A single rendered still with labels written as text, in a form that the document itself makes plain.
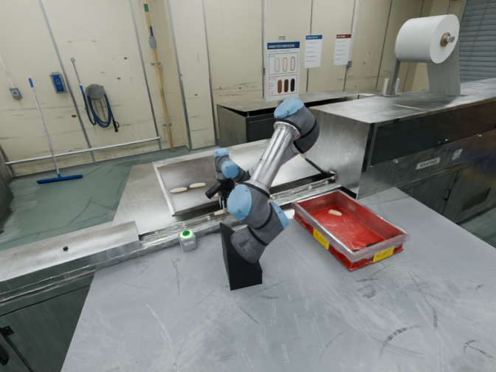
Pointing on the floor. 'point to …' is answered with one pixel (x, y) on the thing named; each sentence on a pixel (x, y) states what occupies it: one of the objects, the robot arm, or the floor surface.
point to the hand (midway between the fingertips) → (223, 209)
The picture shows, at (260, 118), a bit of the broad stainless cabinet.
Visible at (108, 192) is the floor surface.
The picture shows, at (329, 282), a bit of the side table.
